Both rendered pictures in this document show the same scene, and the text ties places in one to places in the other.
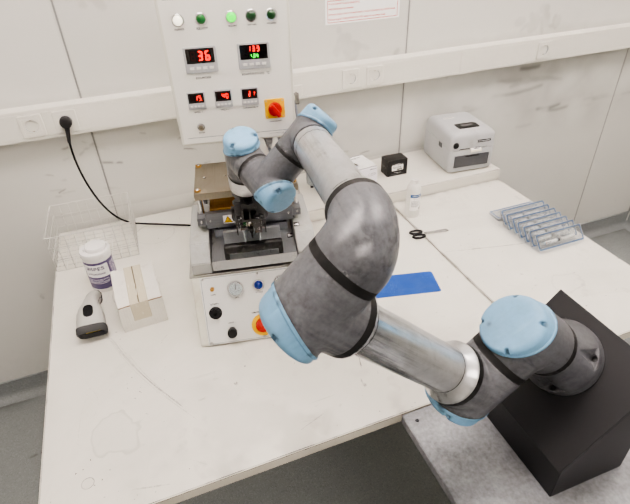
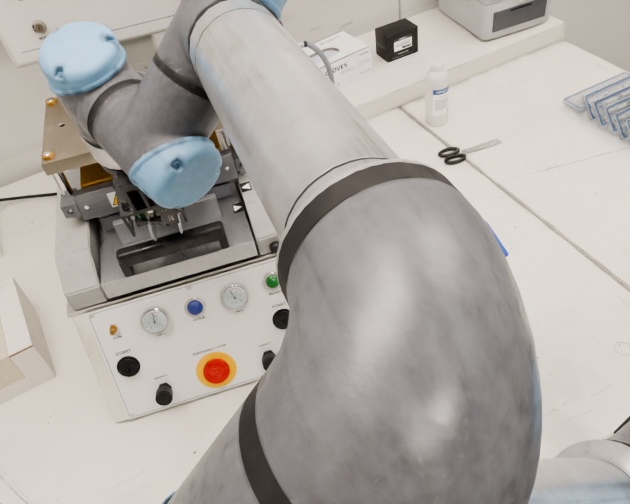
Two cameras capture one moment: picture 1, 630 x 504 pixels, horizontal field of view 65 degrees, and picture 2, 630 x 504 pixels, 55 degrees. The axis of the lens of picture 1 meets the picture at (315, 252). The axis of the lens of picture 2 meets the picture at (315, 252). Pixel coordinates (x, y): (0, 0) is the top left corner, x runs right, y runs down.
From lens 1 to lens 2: 0.45 m
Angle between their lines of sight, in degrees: 9
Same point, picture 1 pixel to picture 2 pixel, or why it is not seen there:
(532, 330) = not seen: outside the picture
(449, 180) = (488, 54)
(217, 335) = (140, 401)
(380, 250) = (499, 467)
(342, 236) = (351, 440)
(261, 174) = (134, 131)
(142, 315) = (7, 381)
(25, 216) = not seen: outside the picture
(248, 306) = (184, 345)
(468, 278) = (550, 225)
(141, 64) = not seen: outside the picture
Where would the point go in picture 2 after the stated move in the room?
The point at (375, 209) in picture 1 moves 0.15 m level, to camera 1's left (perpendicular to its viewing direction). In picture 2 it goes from (456, 302) to (36, 380)
